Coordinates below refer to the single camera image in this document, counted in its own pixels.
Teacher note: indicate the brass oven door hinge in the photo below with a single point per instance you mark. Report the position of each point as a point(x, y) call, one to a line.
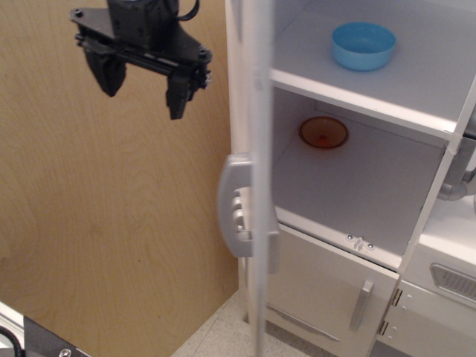
point(396, 296)

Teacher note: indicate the grey freezer door handle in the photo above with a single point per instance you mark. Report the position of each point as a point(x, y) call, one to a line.
point(361, 305)

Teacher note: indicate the brown plastic plate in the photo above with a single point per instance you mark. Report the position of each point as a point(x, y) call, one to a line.
point(323, 132)

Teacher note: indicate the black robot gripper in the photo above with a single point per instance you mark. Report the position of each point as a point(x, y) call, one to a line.
point(147, 34)

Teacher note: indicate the white toy oven unit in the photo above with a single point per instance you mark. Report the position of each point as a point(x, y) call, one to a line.
point(429, 321)

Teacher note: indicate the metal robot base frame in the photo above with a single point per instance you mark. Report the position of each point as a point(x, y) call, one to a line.
point(22, 336)

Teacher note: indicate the white door latch catch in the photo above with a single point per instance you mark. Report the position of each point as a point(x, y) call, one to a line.
point(358, 243)

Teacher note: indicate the grey fridge door handle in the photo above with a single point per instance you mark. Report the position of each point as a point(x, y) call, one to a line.
point(236, 175)

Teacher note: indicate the blue plastic bowl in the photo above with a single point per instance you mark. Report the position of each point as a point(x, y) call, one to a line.
point(362, 46)

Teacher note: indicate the white fridge door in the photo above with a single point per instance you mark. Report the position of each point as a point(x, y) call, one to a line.
point(250, 26)

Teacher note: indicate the grey oven vent panel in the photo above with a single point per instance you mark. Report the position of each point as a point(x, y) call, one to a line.
point(453, 281)

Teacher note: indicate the white toy fridge cabinet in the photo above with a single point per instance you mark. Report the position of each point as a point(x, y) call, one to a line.
point(405, 120)

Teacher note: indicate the grey sink faucet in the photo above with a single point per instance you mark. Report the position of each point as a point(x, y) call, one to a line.
point(460, 181)

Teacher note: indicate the white lower freezer door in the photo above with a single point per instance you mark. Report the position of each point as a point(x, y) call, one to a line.
point(314, 293)

